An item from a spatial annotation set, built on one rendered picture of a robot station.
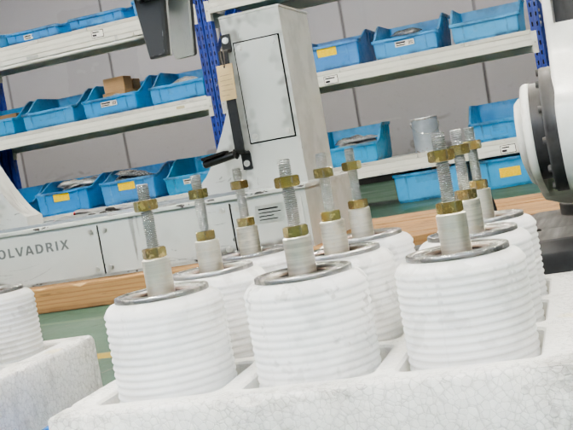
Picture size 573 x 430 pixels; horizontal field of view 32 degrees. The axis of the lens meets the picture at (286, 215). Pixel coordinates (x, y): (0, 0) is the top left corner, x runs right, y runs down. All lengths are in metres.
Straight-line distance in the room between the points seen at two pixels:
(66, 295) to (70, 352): 2.06
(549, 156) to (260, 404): 0.53
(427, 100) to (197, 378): 8.57
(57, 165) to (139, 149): 0.95
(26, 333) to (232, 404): 0.45
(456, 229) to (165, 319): 0.23
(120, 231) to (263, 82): 0.64
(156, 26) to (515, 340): 0.41
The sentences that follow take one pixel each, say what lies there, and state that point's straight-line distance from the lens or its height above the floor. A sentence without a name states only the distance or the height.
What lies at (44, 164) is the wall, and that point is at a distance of 10.73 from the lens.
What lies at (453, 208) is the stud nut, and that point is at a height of 0.28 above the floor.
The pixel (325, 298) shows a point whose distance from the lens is 0.73.
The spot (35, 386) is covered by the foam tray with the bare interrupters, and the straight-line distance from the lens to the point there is 1.08.
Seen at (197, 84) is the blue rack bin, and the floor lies 0.86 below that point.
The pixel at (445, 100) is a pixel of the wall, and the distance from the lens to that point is 9.27.
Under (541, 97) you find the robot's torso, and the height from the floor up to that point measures 0.36.
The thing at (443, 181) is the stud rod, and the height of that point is 0.30.
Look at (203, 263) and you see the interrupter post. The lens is 0.91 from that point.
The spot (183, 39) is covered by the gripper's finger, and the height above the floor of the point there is 0.46.
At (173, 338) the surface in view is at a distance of 0.77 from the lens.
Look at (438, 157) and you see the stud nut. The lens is 0.74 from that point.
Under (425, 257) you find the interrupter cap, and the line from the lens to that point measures 0.72.
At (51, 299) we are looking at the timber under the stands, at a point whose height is 0.04.
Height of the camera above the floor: 0.34
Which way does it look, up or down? 3 degrees down
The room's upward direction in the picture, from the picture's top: 10 degrees counter-clockwise
